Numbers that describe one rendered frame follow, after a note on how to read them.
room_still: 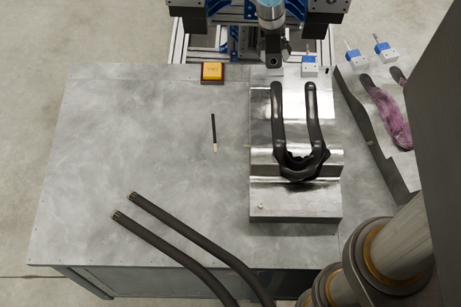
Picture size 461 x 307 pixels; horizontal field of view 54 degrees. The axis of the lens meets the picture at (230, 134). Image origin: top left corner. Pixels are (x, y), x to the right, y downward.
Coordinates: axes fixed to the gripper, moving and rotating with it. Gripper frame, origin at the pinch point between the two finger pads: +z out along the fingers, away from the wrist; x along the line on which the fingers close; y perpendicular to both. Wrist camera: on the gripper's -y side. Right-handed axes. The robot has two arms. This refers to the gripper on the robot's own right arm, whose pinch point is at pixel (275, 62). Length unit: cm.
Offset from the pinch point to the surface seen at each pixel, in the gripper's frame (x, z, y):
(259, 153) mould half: 4.9, -4.7, -31.6
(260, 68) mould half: 5.0, 4.4, 0.2
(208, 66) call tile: 22.7, 7.9, 4.3
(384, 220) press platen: -15, -68, -61
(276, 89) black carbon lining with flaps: 0.1, 4.7, -7.3
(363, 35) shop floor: -48, 114, 78
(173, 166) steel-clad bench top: 32.5, 5.1, -31.7
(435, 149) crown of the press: -13, -99, -62
